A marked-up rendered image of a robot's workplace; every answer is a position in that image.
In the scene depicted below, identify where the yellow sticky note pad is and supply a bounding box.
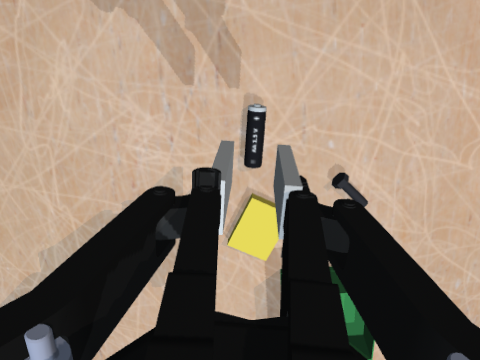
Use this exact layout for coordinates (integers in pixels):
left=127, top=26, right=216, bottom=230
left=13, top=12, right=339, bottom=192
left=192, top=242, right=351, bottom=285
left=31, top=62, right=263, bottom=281
left=227, top=193, right=279, bottom=261

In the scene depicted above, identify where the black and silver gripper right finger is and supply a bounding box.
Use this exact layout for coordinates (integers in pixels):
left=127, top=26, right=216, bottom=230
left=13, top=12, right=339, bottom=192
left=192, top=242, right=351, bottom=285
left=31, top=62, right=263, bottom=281
left=273, top=144, right=480, bottom=360

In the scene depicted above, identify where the green three-compartment bin rack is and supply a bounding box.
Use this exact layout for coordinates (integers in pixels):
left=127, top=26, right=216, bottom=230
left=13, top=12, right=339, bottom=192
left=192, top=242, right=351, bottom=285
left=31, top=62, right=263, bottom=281
left=329, top=266, right=375, bottom=360

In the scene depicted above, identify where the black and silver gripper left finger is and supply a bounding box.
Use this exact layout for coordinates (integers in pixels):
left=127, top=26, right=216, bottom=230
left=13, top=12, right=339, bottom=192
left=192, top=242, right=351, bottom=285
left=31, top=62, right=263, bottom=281
left=0, top=140, right=234, bottom=360

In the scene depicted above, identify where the black bolt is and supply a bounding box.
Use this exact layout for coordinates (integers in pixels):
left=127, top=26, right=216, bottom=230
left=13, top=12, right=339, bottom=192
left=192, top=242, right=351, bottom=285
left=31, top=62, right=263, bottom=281
left=332, top=173, right=368, bottom=207

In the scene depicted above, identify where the black aa battery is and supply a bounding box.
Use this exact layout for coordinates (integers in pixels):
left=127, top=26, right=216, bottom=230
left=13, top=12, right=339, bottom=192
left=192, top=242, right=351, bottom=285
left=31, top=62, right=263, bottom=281
left=244, top=104, right=267, bottom=168

